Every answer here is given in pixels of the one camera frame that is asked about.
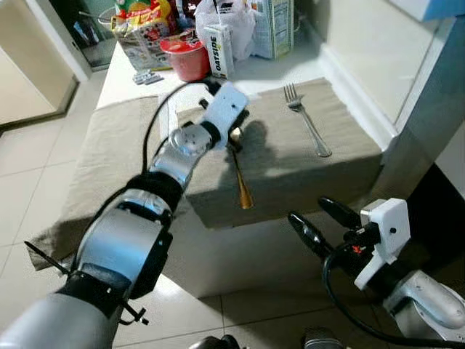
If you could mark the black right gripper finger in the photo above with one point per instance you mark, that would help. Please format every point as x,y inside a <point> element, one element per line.
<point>309,234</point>
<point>338,212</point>

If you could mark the gold metal spoon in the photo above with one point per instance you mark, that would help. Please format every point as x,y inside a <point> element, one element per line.
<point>243,189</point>

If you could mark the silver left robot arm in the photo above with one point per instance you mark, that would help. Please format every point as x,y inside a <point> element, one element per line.
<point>123,240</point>

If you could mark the silver metal fork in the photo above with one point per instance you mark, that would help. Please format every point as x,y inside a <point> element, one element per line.
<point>309,123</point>

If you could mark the white kitchen island counter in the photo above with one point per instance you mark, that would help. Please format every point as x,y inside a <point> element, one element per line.
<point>240,254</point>

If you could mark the white oat milk carton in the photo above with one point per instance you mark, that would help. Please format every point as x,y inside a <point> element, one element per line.
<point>220,51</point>

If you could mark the red plastic cup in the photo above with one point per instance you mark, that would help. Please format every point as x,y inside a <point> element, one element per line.
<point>187,62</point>

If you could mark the green and white carton box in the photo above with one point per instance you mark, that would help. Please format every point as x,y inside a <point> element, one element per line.
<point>275,29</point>

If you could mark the small silver blister pack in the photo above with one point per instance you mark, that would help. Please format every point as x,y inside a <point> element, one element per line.
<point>149,77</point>

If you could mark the white plastic bag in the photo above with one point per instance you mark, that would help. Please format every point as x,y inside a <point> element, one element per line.
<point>236,18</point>

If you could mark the dark robot right leg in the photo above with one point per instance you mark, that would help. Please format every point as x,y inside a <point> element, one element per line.
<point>323,340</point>

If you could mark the dark robot leg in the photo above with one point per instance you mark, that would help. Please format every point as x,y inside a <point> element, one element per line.
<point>323,340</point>
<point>214,343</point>

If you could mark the colourful snack bag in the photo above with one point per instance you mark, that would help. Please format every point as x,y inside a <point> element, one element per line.
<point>142,33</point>

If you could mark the dark robot left leg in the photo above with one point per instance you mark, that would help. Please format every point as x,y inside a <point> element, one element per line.
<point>214,343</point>

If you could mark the cream kitchen cabinets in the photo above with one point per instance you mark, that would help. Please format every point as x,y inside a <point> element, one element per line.
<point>29,58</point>

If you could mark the blue shelf board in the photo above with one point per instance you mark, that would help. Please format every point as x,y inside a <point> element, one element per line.
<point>436,7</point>

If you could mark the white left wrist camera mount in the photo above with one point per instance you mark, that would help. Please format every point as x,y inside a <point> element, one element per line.
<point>225,109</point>

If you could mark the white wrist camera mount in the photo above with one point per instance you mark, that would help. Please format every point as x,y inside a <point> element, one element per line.
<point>225,109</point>
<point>389,233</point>

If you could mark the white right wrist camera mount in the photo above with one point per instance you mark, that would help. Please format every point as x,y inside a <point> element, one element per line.
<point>389,233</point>

